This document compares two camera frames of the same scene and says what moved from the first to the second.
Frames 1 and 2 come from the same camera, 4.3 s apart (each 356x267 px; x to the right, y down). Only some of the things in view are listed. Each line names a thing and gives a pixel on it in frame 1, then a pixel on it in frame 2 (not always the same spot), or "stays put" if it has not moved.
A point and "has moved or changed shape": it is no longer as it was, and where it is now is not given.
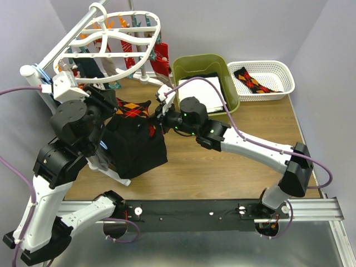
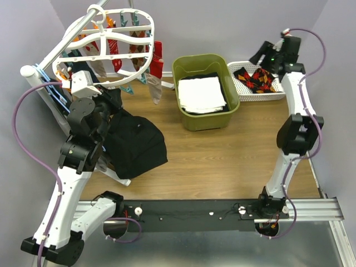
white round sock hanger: [111, 48] has moved or changed shape
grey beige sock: [109, 65] -> [98, 65]
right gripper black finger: [153, 119] -> [266, 48]
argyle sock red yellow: [243, 77] stays put
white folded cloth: [204, 90] stays put
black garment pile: [133, 144] stays put
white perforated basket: [275, 75] stays put
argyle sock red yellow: [128, 109] -> [261, 80]
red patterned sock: [127, 47] -> [113, 49]
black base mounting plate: [204, 215] stays put
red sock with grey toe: [161, 65] -> [153, 77]
